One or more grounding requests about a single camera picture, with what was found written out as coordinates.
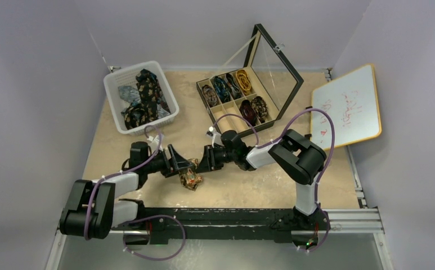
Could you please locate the paisley orange green tie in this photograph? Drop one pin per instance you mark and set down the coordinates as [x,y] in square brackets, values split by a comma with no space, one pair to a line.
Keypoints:
[189,178]

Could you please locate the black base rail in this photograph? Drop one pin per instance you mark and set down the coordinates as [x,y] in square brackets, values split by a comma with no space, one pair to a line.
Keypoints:
[276,224]

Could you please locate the yellow framed whiteboard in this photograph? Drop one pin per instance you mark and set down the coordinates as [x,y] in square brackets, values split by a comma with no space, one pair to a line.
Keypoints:
[351,101]

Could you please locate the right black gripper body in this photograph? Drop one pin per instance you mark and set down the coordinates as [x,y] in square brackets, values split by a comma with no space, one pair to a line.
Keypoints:
[208,159]

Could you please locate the rolled blue tie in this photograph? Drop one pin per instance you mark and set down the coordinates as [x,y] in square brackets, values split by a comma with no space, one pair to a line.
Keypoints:
[221,89]

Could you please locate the black floral tie in basket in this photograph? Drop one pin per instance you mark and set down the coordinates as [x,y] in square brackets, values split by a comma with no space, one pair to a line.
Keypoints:
[153,104]

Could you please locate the rolled brown dotted tie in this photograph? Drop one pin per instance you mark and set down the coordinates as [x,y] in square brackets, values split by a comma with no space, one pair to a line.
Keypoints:
[259,105]

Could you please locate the aluminium frame rail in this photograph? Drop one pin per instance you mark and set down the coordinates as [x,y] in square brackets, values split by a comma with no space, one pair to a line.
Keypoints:
[340,220]

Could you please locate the black tie organizer box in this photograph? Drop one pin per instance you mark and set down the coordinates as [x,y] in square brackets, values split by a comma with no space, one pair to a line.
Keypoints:
[253,89]

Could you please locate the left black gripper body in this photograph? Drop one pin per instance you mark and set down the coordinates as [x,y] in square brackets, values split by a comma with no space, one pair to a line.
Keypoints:
[157,163]

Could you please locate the white plastic basket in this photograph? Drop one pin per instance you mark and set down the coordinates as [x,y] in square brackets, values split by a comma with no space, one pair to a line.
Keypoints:
[126,76]

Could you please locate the rolled brown patterned tie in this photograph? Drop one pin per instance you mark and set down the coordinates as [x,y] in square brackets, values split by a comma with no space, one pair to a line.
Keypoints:
[210,95]

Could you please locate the rolled dark red tie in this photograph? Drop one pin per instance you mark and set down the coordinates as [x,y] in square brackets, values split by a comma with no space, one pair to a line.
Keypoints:
[248,113]

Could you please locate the rolled dark grey tie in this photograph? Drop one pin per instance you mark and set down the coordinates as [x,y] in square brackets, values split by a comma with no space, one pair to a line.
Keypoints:
[233,86]

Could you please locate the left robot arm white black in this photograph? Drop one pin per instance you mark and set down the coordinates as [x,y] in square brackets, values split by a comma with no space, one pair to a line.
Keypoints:
[94,207]

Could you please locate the rolled yellow tie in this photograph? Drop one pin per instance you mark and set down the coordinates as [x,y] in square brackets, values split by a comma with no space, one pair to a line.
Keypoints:
[243,82]

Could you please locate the grey blue tie in basket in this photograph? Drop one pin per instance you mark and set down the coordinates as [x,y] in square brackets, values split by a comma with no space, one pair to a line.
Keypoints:
[129,94]

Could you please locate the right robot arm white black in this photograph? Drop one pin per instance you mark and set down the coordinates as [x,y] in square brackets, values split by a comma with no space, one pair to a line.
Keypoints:
[302,160]

